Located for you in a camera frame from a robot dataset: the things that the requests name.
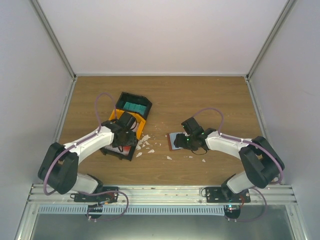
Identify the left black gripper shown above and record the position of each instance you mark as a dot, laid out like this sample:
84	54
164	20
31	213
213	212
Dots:
132	141

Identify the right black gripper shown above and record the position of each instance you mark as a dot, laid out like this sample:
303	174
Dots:
180	143

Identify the brown leather card holder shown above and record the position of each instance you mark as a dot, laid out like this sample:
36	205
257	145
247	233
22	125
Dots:
177	140

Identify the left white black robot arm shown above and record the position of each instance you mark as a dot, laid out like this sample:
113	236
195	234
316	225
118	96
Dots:
59	169

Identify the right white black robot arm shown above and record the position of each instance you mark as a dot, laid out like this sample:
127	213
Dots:
262	166

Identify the black bin with red cards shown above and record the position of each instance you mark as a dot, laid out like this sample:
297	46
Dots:
121	152

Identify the teal card stack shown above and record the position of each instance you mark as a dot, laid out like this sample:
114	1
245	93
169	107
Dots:
134	107

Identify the black bin with teal cards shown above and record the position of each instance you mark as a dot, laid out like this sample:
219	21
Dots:
139	99

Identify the orange plastic bin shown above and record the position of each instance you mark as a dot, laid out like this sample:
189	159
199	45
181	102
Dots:
141	122

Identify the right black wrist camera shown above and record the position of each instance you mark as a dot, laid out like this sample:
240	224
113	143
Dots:
191	127

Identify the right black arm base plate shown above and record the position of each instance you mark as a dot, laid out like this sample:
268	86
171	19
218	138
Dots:
214	194

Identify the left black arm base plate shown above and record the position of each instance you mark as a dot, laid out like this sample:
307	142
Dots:
106	194

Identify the aluminium front rail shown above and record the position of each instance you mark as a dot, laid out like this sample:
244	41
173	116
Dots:
173	195

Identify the grey slotted cable duct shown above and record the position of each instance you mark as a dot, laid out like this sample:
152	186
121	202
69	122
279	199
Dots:
134	209

